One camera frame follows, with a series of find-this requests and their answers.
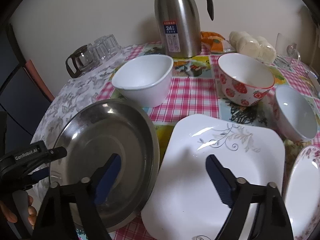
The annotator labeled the pink floral round plate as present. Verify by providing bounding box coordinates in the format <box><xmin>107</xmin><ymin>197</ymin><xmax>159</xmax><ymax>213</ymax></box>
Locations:
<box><xmin>284</xmin><ymin>145</ymin><xmax>319</xmax><ymax>239</ymax></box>

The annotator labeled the stainless steel round plate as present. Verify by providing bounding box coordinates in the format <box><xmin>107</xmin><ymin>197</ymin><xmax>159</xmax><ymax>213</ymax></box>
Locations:
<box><xmin>49</xmin><ymin>99</ymin><xmax>160</xmax><ymax>232</ymax></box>

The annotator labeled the white square floral plate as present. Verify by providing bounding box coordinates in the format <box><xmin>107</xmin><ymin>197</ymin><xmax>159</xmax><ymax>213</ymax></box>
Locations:
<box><xmin>141</xmin><ymin>114</ymin><xmax>285</xmax><ymax>239</ymax></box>

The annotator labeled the small white round bowl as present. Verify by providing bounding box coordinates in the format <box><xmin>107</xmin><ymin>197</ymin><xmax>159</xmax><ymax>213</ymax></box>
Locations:
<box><xmin>273</xmin><ymin>85</ymin><xmax>317</xmax><ymax>142</ymax></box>

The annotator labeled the white square bowl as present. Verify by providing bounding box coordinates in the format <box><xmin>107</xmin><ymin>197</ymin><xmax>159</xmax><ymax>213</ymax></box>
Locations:
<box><xmin>111</xmin><ymin>54</ymin><xmax>174</xmax><ymax>107</ymax></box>

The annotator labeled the strawberry pattern bowl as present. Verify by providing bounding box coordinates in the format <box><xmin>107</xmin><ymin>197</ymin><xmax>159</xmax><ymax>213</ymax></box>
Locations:
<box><xmin>217</xmin><ymin>53</ymin><xmax>275</xmax><ymax>107</ymax></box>

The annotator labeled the person's left hand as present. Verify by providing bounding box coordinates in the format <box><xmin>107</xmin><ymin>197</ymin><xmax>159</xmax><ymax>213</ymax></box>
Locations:
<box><xmin>1</xmin><ymin>195</ymin><xmax>37</xmax><ymax>228</ymax></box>

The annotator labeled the grey floral lace tablecloth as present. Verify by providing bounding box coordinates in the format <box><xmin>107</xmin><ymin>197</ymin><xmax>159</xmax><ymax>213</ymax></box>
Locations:
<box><xmin>31</xmin><ymin>51</ymin><xmax>128</xmax><ymax>148</ymax></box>

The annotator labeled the clear drinking glass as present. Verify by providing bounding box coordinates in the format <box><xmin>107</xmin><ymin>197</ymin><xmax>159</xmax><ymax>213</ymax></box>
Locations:
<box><xmin>94</xmin><ymin>36</ymin><xmax>106</xmax><ymax>46</ymax></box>
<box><xmin>105</xmin><ymin>34</ymin><xmax>122</xmax><ymax>55</ymax></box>
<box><xmin>93</xmin><ymin>42</ymin><xmax>110</xmax><ymax>62</ymax></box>

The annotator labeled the clear glass mug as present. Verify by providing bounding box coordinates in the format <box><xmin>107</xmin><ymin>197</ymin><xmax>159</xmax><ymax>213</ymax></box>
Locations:
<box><xmin>274</xmin><ymin>33</ymin><xmax>301</xmax><ymax>70</ymax></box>

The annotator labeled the bag of white steamed buns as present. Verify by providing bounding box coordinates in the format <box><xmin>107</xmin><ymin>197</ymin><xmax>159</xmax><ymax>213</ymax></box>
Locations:
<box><xmin>229</xmin><ymin>31</ymin><xmax>277</xmax><ymax>64</ymax></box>

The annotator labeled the orange snack packet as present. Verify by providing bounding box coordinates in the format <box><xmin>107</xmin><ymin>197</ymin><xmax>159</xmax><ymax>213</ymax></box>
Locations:
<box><xmin>201</xmin><ymin>31</ymin><xmax>234</xmax><ymax>54</ymax></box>

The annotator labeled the stainless steel thermos jug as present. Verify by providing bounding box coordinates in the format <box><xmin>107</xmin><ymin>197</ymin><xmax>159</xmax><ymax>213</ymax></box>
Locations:
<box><xmin>154</xmin><ymin>0</ymin><xmax>214</xmax><ymax>58</ymax></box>

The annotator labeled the glass coffee pot black handle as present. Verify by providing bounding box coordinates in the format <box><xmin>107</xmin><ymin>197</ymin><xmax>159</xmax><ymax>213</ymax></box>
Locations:
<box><xmin>65</xmin><ymin>43</ymin><xmax>97</xmax><ymax>78</ymax></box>

